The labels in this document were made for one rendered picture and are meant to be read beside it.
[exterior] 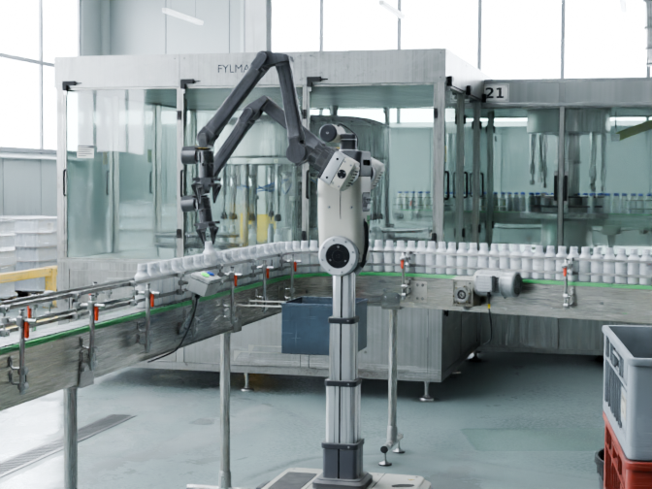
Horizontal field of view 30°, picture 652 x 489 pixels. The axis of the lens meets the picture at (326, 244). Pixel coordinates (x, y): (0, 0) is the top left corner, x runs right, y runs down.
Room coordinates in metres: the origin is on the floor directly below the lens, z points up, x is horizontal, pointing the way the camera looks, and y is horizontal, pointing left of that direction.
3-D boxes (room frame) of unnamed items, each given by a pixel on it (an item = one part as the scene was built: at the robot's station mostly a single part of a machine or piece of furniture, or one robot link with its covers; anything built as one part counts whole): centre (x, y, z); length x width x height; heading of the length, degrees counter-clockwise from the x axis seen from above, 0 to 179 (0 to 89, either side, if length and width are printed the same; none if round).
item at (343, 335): (4.83, -0.07, 0.74); 0.11 x 0.11 x 0.40; 75
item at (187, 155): (4.75, 0.51, 1.60); 0.12 x 0.09 x 0.12; 76
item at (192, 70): (9.67, 0.24, 1.18); 2.88 x 2.73 x 2.35; 75
